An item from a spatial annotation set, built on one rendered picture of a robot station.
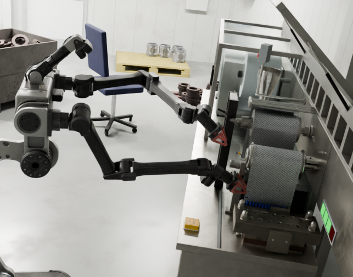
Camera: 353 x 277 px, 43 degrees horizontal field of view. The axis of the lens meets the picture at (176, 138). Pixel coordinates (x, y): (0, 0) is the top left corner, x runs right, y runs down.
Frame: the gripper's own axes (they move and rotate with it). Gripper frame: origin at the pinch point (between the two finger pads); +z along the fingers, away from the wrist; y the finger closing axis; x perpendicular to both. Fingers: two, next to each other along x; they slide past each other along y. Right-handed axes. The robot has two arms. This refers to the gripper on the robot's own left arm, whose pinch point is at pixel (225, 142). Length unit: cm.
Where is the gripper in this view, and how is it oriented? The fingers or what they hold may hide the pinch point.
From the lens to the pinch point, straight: 221.8
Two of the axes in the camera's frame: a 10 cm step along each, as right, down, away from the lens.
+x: 7.3, -6.0, -3.2
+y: -1.0, 3.7, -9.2
